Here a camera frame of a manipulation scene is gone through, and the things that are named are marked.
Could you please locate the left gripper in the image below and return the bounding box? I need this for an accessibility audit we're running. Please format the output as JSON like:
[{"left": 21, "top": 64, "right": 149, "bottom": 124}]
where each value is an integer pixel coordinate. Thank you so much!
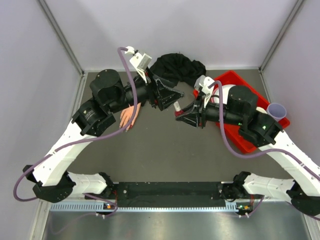
[{"left": 108, "top": 67, "right": 185, "bottom": 114}]

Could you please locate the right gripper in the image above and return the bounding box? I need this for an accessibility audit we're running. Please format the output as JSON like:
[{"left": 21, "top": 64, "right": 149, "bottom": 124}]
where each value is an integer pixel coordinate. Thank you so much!
[{"left": 176, "top": 92, "right": 244, "bottom": 129}]

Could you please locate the red nail polish bottle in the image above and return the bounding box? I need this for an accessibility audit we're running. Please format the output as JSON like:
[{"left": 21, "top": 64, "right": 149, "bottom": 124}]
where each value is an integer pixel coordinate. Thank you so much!
[{"left": 174, "top": 110, "right": 185, "bottom": 118}]

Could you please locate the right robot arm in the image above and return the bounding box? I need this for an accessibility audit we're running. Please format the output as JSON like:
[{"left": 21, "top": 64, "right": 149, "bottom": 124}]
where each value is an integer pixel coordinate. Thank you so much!
[{"left": 175, "top": 85, "right": 320, "bottom": 220}]

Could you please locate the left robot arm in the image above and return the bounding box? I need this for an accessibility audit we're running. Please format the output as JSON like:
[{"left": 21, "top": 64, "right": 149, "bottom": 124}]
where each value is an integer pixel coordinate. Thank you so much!
[{"left": 23, "top": 69, "right": 184, "bottom": 203}]

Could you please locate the black shirt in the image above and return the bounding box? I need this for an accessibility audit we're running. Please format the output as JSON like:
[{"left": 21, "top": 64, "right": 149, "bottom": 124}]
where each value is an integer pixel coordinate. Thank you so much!
[{"left": 150, "top": 53, "right": 207, "bottom": 88}]

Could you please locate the white paper plate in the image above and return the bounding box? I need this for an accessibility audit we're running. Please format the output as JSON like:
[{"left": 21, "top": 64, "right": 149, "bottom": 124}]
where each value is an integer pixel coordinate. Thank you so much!
[{"left": 210, "top": 84, "right": 235, "bottom": 105}]

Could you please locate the mannequin hand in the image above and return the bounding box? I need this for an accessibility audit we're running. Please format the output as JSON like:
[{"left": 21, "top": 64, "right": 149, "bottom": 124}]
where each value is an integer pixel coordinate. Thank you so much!
[{"left": 119, "top": 103, "right": 142, "bottom": 132}]

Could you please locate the dark green mug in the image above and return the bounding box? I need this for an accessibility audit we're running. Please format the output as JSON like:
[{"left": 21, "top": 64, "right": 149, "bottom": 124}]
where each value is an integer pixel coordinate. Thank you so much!
[{"left": 256, "top": 106, "right": 268, "bottom": 115}]

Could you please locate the lavender plastic cup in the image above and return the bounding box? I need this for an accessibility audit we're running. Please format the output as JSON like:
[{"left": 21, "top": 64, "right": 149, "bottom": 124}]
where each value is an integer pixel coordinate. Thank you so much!
[{"left": 266, "top": 102, "right": 287, "bottom": 122}]

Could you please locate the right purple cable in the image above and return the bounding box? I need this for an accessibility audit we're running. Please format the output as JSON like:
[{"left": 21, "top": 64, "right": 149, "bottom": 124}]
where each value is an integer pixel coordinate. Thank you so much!
[{"left": 208, "top": 80, "right": 320, "bottom": 182}]

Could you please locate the purple cable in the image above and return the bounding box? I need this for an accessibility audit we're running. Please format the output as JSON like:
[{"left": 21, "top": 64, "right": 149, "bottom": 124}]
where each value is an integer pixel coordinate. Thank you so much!
[
  {"left": 13, "top": 46, "right": 138, "bottom": 202},
  {"left": 208, "top": 80, "right": 320, "bottom": 182}
]

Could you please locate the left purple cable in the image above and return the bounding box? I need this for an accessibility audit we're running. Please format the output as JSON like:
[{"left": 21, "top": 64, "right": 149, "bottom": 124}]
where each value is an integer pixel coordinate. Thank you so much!
[{"left": 13, "top": 46, "right": 138, "bottom": 202}]

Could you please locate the right aluminium frame post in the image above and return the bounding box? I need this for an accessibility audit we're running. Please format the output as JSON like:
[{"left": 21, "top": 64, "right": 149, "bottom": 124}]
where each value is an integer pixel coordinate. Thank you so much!
[{"left": 258, "top": 0, "right": 306, "bottom": 73}]

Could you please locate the aluminium frame post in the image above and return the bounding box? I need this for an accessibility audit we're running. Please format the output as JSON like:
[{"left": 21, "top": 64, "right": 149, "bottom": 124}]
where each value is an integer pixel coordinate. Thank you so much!
[
  {"left": 258, "top": 0, "right": 306, "bottom": 73},
  {"left": 36, "top": 0, "right": 87, "bottom": 115}
]

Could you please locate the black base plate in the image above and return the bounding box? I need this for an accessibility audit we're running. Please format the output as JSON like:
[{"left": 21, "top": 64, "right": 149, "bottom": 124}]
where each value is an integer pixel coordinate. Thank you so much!
[{"left": 108, "top": 182, "right": 238, "bottom": 208}]

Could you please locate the left aluminium frame post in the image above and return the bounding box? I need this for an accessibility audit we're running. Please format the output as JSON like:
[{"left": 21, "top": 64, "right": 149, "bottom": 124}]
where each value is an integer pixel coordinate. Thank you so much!
[{"left": 36, "top": 0, "right": 87, "bottom": 115}]

